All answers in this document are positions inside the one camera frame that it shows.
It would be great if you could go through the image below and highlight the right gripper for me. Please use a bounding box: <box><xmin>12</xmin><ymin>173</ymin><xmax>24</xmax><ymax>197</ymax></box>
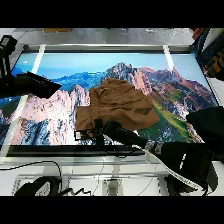
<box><xmin>73</xmin><ymin>127</ymin><xmax>105</xmax><ymax>143</ymax></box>

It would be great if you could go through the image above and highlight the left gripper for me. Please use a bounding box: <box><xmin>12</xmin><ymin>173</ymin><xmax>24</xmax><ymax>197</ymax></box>
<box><xmin>0</xmin><ymin>71</ymin><xmax>63</xmax><ymax>100</ymax></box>

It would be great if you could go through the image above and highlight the brown shirt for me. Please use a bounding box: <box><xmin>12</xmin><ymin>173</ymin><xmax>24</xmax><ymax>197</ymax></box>
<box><xmin>74</xmin><ymin>77</ymin><xmax>161</xmax><ymax>133</ymax></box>

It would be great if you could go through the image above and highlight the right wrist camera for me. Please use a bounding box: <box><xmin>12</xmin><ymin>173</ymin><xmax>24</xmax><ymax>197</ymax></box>
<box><xmin>93</xmin><ymin>117</ymin><xmax>105</xmax><ymax>133</ymax></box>

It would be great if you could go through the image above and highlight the silver frame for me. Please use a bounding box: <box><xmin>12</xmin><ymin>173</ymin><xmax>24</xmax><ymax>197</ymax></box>
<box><xmin>0</xmin><ymin>153</ymin><xmax>224</xmax><ymax>197</ymax></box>

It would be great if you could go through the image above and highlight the black cable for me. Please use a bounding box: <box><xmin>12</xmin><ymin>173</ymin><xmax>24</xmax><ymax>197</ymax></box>
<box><xmin>0</xmin><ymin>160</ymin><xmax>63</xmax><ymax>181</ymax></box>

